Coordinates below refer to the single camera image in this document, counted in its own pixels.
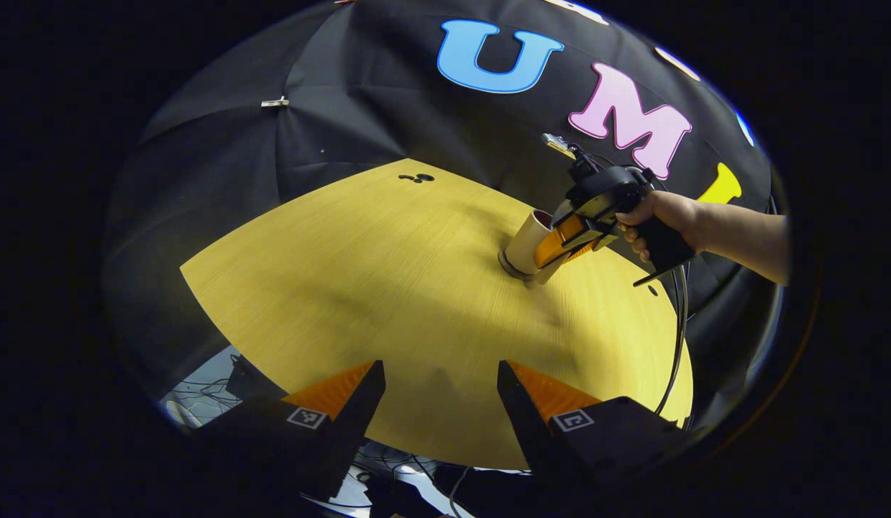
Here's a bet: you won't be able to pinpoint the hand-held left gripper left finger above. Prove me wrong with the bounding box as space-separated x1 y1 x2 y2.
193 360 386 501

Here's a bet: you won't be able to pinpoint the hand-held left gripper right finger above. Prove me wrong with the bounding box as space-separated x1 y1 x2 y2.
497 360 694 508

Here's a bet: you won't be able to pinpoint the beige cup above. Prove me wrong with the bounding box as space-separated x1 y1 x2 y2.
504 209 572 286

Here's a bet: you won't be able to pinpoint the round cork coaster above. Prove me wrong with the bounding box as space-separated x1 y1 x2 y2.
498 248 539 283

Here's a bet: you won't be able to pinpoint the black backdrop cloth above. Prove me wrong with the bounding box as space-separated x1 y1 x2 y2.
104 0 784 432

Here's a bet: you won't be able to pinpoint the black floor cables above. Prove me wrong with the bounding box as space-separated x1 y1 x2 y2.
344 442 482 518

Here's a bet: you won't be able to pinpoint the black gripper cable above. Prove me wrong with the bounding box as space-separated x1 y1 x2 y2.
654 263 690 418

